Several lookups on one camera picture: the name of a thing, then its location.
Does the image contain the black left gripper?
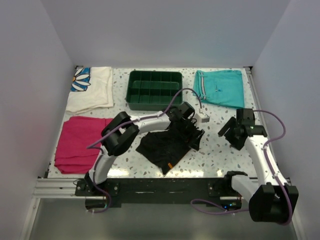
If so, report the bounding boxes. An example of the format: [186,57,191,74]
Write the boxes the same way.
[176,118,204,151]

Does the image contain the black striped underwear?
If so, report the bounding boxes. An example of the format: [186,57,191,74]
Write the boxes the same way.
[136,129,191,176]

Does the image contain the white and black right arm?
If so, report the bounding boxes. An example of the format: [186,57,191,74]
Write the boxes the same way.
[218,108,299,226]

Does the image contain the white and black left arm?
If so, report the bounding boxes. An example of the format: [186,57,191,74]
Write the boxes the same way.
[85,102,205,196]

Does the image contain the green plastic divided tray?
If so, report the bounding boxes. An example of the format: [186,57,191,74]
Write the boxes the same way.
[125,70,183,111]

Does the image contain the folded teal shorts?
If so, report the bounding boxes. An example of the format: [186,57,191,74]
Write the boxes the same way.
[193,70,245,109]

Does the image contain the cream daisy print shirt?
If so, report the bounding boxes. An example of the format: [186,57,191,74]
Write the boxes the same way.
[65,66,114,114]

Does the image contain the folded pink cloth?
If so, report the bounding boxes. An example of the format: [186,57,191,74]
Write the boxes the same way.
[54,116,112,174]

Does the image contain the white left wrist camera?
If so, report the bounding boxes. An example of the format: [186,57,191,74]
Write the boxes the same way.
[194,108,210,124]

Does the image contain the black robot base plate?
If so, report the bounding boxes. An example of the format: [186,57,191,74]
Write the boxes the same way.
[75,178,242,210]

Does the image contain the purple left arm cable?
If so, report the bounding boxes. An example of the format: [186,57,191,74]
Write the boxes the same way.
[86,88,205,214]

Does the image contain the aluminium frame rail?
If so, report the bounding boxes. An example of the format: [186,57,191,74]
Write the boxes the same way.
[31,176,87,200]

